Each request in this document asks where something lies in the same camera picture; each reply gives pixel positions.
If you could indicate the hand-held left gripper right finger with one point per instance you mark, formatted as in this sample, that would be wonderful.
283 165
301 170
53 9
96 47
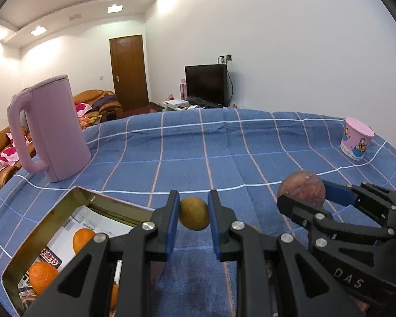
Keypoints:
216 231

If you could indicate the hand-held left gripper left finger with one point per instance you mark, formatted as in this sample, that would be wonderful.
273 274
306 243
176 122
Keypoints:
171 231

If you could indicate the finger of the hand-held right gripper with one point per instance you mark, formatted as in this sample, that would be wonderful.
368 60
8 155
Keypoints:
340 193
297 208

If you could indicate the large purple passion fruit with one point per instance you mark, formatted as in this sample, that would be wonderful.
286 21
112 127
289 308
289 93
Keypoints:
303 186

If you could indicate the pink metal tin box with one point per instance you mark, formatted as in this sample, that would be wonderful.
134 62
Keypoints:
26 237

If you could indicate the pink cartoon paper cup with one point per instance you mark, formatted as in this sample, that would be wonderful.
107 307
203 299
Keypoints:
356 138

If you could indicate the blue checked cloth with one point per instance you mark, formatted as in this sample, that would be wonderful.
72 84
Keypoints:
191 158

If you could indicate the printed paper liner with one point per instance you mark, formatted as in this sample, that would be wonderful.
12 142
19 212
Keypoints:
85 219

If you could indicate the oval orange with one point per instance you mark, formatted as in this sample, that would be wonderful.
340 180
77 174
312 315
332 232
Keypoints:
83 240

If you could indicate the pink floral cushion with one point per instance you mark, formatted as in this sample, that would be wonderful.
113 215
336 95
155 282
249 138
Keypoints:
0 161
85 115
18 138

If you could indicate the purple cloth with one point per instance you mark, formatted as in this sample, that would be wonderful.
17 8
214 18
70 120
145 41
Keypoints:
104 101

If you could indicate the black television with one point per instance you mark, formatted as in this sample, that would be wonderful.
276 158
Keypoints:
206 84

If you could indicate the pink electric kettle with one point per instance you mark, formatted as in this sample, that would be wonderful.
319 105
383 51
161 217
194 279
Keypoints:
59 128

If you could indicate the brown leather armchair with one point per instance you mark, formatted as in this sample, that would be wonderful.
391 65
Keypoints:
85 96

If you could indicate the brown wooden door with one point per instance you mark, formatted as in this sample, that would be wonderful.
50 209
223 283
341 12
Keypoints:
128 72

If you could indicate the ceiling air vent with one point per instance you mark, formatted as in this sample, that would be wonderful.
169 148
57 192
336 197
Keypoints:
75 17

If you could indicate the wall power outlet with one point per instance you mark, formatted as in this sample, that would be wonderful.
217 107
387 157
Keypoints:
226 58

